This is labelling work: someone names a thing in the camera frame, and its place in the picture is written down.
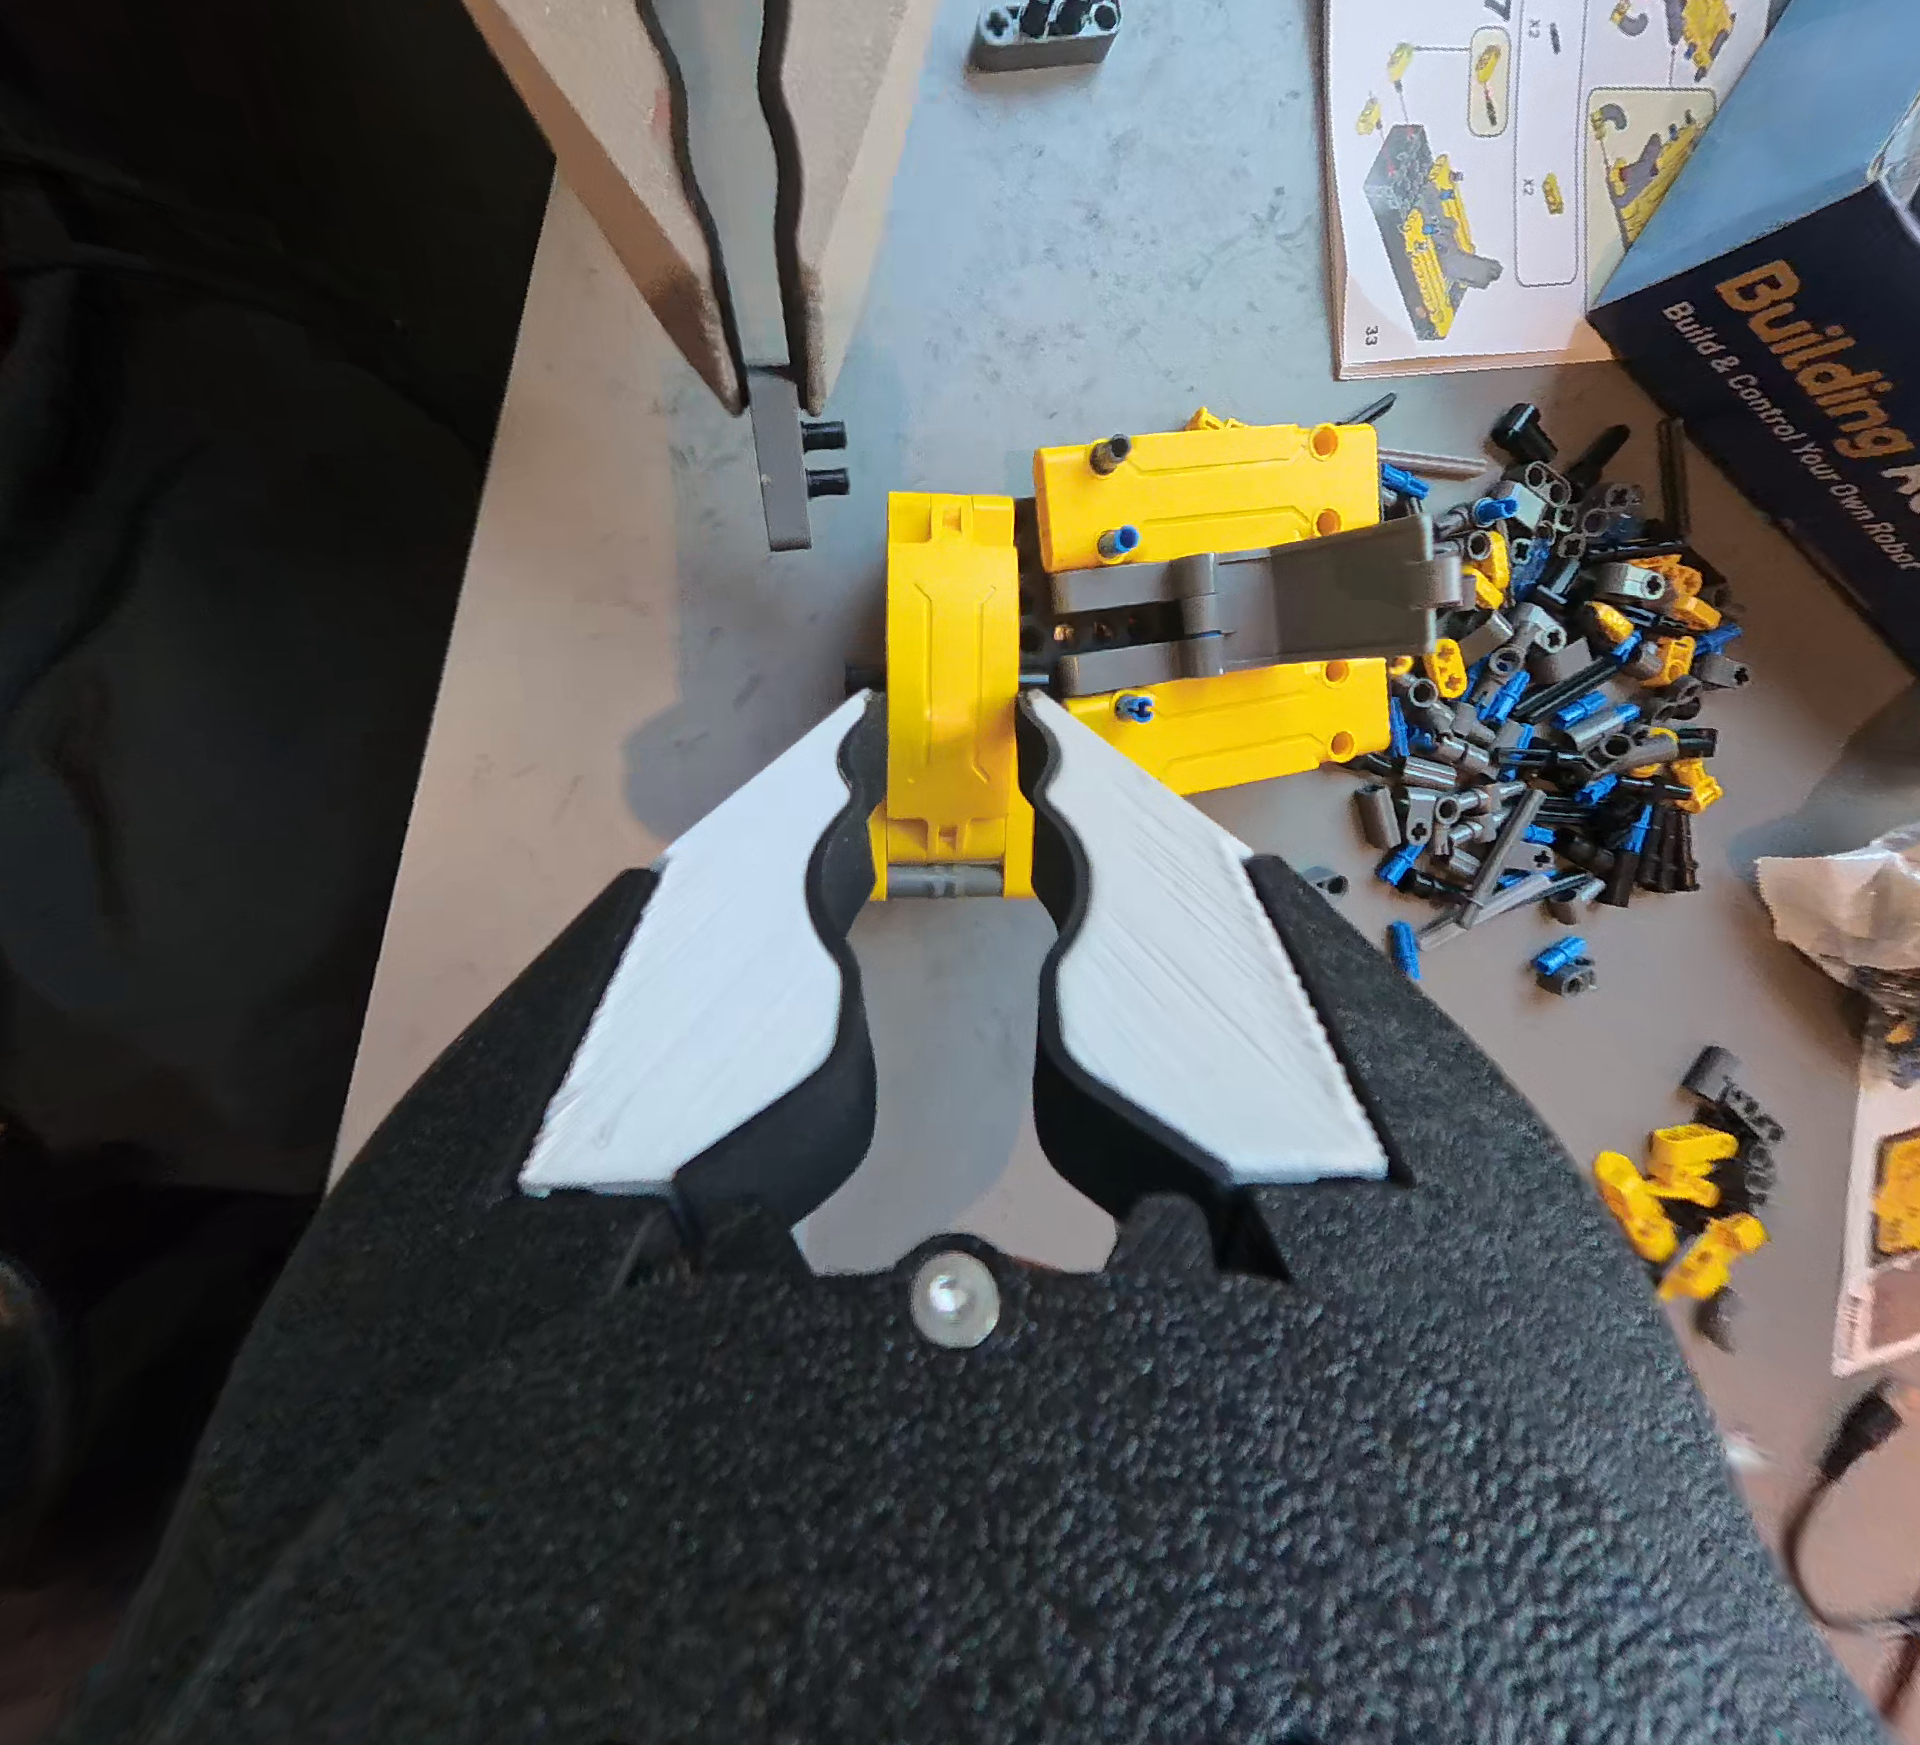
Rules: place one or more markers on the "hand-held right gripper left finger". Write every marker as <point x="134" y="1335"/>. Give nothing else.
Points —
<point x="676" y="1026"/>

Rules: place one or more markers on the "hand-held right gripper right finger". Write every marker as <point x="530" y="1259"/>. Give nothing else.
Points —
<point x="1217" y="1026"/>

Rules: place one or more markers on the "yellow brick panel piece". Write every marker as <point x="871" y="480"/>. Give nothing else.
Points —
<point x="955" y="666"/>

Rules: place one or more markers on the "small grey pin beam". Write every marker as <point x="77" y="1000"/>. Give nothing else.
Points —
<point x="790" y="470"/>

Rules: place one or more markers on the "yellow black brick vehicle model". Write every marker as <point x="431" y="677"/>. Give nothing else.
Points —
<point x="1201" y="491"/>

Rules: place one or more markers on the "grey desk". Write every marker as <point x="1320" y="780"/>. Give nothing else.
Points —
<point x="1140" y="216"/>

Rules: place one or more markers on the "dark grey angled beam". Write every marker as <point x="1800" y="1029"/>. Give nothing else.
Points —
<point x="1035" y="30"/>

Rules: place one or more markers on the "pile of small bricks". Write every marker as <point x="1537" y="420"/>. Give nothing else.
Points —
<point x="1531" y="696"/>

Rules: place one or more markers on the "cluster of yellow bricks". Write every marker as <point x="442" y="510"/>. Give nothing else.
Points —
<point x="1665" y="1191"/>

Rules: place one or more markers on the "person's black trousers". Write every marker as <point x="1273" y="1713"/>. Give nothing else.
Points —
<point x="212" y="725"/>

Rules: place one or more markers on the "crumpled clear plastic bag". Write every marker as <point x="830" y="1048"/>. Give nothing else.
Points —
<point x="1847" y="898"/>

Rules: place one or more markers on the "building instruction booklet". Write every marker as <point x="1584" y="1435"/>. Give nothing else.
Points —
<point x="1500" y="186"/>

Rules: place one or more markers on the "sticker sheet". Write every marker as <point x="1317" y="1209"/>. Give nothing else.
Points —
<point x="1890" y="1207"/>

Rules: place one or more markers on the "blue cardboard box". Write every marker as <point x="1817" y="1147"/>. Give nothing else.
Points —
<point x="1802" y="336"/>

